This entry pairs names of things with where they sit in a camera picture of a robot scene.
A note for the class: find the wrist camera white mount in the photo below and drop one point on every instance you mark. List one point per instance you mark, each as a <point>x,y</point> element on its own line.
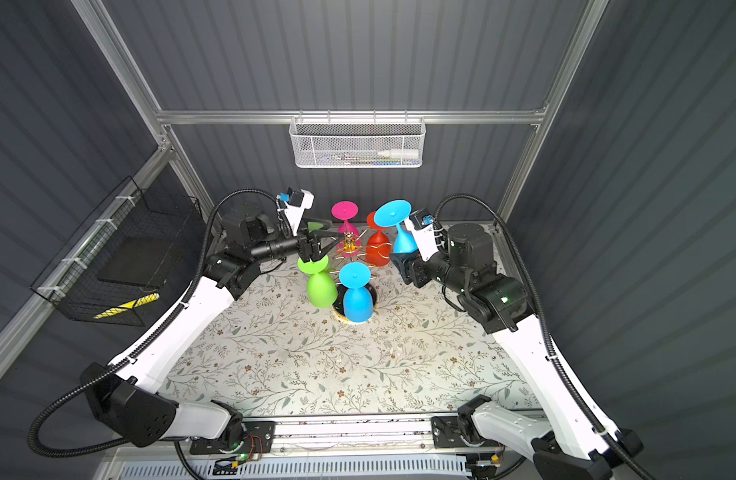
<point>291,207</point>
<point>424,229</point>

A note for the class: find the black wire basket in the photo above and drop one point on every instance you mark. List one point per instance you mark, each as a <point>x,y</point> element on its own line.
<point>135,261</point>

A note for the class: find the gold wine glass rack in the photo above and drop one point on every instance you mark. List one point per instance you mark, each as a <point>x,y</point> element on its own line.
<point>338,305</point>

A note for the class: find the red wine glass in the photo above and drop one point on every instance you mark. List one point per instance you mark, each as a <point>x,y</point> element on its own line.
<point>378,247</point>

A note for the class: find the white perforated vent cover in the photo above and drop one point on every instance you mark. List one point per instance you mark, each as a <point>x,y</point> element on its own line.
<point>378,467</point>

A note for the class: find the white wire mesh basket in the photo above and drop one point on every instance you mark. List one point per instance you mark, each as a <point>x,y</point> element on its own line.
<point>333,145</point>

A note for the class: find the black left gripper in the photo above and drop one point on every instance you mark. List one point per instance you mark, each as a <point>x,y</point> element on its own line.
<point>316,236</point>

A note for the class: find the blue wine glass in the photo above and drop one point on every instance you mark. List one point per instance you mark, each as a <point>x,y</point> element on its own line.
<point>394,214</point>
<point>358,302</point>

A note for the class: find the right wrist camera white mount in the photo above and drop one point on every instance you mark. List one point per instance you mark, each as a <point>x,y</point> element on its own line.
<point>424,229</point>

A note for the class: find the magenta wine glass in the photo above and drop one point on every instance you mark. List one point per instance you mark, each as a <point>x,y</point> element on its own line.
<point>346,211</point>

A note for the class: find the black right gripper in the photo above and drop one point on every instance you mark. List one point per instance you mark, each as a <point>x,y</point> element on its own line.
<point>410,267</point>

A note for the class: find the green wine glass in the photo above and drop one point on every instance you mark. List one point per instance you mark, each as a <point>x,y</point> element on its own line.
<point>315,226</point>
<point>321,288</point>

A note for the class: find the green wine glass back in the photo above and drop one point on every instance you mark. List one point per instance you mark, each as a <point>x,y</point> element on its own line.
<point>315,226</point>

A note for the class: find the white marker in basket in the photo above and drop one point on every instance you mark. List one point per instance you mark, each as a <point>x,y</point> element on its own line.
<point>401,155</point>

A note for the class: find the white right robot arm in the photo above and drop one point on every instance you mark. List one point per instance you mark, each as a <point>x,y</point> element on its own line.
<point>577,440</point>

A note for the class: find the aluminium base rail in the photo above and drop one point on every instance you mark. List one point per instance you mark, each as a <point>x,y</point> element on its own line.
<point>389,434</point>

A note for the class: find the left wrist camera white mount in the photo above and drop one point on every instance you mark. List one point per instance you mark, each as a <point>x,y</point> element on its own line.
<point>291,207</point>

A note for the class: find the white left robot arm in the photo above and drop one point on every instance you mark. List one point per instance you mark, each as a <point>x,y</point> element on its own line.
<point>129,401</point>

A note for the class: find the blue wine glass front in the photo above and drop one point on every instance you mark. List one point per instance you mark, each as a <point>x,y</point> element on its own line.
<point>358,302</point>

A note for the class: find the green wine glass front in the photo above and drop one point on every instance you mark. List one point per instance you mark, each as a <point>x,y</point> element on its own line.
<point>321,288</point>

